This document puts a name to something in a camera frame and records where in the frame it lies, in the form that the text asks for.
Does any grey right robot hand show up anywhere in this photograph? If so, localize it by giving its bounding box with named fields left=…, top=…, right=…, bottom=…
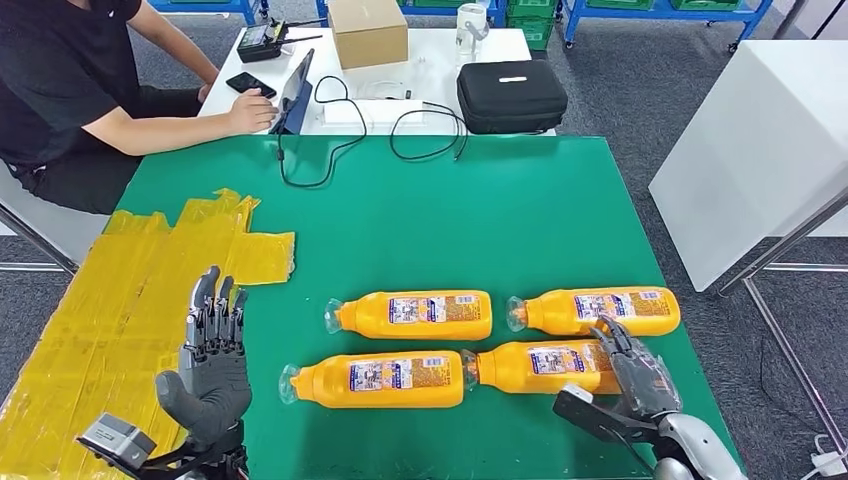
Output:
left=589, top=316, right=684, bottom=422

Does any person's right hand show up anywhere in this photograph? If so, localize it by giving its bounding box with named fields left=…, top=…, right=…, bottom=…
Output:
left=225, top=87, right=280, bottom=135

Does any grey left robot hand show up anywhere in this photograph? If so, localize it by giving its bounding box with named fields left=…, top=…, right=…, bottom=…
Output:
left=155, top=266, right=253, bottom=452

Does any orange detergent bottle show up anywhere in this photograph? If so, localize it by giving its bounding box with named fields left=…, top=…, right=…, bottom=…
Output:
left=278, top=351, right=466, bottom=409
left=506, top=286, right=682, bottom=338
left=461, top=339, right=624, bottom=397
left=324, top=290, right=494, bottom=342

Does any black phone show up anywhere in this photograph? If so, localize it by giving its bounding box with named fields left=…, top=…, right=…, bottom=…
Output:
left=225, top=71, right=278, bottom=101

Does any dark tablet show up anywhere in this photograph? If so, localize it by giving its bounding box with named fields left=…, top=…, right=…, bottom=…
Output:
left=270, top=47, right=317, bottom=136

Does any black radio controller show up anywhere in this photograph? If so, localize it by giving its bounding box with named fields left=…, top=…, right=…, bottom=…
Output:
left=237, top=18, right=326, bottom=64

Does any blue steel shelf rack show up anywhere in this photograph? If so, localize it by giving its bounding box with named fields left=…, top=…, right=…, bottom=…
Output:
left=316, top=0, right=511, bottom=29
left=146, top=0, right=272, bottom=26
left=561, top=0, right=775, bottom=54

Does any white flat box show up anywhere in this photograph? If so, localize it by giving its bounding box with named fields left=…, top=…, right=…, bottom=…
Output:
left=321, top=97, right=429, bottom=130

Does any yellow taped sheet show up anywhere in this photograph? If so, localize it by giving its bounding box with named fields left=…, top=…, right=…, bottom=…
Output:
left=0, top=188, right=297, bottom=480

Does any cardboard box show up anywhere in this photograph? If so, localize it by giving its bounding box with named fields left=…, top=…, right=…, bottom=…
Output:
left=327, top=0, right=410, bottom=71

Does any person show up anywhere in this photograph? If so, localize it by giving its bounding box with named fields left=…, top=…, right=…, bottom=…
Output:
left=0, top=0, right=280, bottom=217

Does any white table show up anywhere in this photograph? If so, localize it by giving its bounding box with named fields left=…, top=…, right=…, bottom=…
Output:
left=198, top=26, right=558, bottom=137

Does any white seat block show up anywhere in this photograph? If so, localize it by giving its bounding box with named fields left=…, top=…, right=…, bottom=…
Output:
left=0, top=158, right=127, bottom=266

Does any white power strip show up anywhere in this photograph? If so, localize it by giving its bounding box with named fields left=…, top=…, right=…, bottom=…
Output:
left=809, top=433, right=848, bottom=480

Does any clear white jug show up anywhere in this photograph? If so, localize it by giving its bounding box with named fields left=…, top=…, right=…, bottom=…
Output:
left=454, top=2, right=490, bottom=58

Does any white cabinet block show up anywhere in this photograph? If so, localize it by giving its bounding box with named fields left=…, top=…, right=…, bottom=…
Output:
left=647, top=39, right=848, bottom=294

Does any black zip case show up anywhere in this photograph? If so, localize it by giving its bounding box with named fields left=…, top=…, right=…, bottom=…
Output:
left=455, top=59, right=570, bottom=136

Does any green plastic crate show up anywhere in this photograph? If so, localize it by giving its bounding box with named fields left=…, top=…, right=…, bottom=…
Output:
left=506, top=0, right=559, bottom=20
left=506, top=16, right=556, bottom=52
left=670, top=0, right=743, bottom=13
left=586, top=0, right=664, bottom=12

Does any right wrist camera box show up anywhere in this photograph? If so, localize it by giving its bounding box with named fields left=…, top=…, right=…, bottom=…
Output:
left=553, top=384, right=660, bottom=445

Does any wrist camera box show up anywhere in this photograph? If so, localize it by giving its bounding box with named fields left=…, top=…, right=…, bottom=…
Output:
left=553, top=384, right=660, bottom=445
left=76, top=412, right=160, bottom=473

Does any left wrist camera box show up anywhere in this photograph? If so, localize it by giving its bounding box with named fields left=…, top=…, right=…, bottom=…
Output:
left=76, top=412, right=160, bottom=473

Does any black floor cable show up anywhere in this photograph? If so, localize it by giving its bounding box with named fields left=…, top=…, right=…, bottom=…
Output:
left=758, top=344, right=819, bottom=442

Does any white coiled cable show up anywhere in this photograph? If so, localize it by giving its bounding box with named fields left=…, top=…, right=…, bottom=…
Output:
left=362, top=79, right=407, bottom=102

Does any steel tube frame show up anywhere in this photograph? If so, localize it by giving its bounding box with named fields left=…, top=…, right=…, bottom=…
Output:
left=718, top=188, right=848, bottom=458
left=0, top=201, right=81, bottom=276

